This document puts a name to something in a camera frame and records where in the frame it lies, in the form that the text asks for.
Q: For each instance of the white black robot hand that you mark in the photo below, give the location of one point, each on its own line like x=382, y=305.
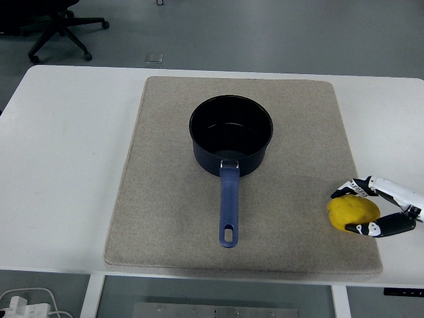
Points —
x=397, y=192

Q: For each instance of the beige grey table mat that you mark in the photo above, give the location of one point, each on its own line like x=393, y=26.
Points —
x=165, y=198

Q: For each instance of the silver floor socket plate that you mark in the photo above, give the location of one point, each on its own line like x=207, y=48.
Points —
x=154, y=58

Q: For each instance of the grey metal plate with screws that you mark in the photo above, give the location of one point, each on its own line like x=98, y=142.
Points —
x=215, y=311

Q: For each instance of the white power strip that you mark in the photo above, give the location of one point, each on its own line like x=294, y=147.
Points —
x=30, y=310

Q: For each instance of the white table leg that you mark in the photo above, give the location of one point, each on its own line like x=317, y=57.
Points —
x=91, y=298
x=341, y=303

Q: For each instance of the black table control panel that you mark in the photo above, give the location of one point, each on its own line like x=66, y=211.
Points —
x=404, y=291

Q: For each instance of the yellow potato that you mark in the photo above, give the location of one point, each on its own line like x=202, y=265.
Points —
x=352, y=212

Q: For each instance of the black office chair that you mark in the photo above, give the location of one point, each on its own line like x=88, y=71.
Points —
x=53, y=23

